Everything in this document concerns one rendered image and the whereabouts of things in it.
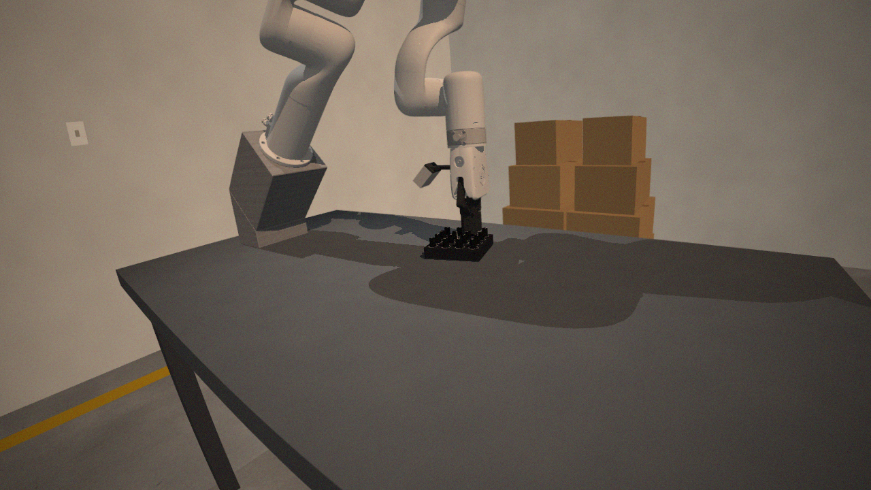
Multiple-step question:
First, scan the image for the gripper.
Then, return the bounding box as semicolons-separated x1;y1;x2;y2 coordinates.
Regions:
448;143;489;234

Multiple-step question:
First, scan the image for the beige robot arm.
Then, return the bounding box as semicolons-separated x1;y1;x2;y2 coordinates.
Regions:
259;0;487;167

